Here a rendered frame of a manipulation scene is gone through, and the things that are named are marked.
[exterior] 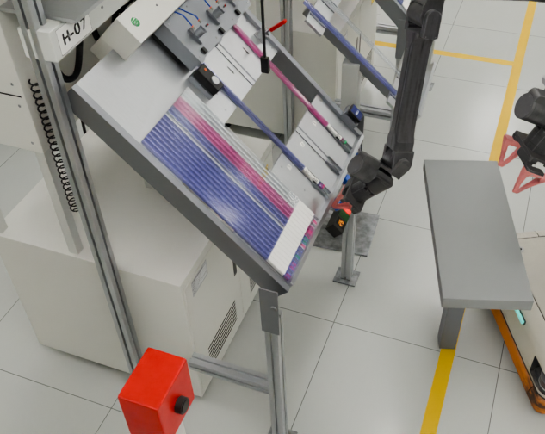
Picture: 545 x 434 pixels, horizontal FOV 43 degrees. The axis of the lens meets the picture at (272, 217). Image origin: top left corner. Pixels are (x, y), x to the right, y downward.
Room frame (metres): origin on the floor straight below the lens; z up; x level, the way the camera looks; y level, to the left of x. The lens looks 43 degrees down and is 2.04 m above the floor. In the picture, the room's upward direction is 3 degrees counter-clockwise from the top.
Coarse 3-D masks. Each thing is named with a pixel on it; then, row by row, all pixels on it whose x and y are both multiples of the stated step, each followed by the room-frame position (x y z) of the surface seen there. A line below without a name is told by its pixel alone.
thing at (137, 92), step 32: (96, 64) 1.44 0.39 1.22; (128, 64) 1.49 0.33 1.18; (160, 64) 1.55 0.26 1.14; (224, 64) 1.68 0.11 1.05; (256, 64) 1.76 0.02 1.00; (96, 96) 1.35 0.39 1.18; (128, 96) 1.40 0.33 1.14; (160, 96) 1.46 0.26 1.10; (224, 96) 1.58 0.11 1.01; (128, 128) 1.32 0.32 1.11; (160, 160) 1.29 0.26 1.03
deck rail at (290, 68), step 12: (276, 48) 1.86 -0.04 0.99; (276, 60) 1.86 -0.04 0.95; (288, 60) 1.85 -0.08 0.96; (288, 72) 1.85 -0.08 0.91; (300, 72) 1.83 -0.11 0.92; (300, 84) 1.83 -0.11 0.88; (312, 84) 1.82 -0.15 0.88; (312, 96) 1.82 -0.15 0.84; (324, 96) 1.80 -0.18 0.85; (336, 108) 1.79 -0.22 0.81; (360, 132) 1.77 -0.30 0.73
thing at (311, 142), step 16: (320, 112) 1.75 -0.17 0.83; (304, 128) 1.65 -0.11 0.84; (320, 128) 1.69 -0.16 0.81; (336, 128) 1.73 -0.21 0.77; (288, 144) 1.57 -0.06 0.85; (304, 144) 1.60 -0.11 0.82; (320, 144) 1.64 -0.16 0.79; (336, 144) 1.68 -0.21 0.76; (352, 144) 1.72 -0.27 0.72; (288, 160) 1.51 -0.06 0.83; (304, 160) 1.55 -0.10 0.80; (320, 160) 1.58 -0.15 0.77; (336, 160) 1.62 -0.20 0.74; (288, 176) 1.46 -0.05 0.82; (304, 176) 1.50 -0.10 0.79; (320, 176) 1.53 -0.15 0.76; (336, 176) 1.56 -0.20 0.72; (304, 192) 1.44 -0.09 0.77; (320, 192) 1.48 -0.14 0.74; (320, 208) 1.43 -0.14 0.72
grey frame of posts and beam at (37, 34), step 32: (32, 0) 1.31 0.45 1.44; (128, 0) 1.56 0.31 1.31; (32, 32) 1.30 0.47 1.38; (32, 64) 1.31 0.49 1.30; (64, 96) 1.32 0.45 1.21; (64, 128) 1.30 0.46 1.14; (64, 160) 1.31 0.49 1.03; (96, 224) 1.30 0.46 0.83; (352, 224) 1.78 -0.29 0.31; (96, 256) 1.30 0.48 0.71; (352, 256) 1.79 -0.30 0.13; (128, 320) 1.32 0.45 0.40; (128, 352) 1.31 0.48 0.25
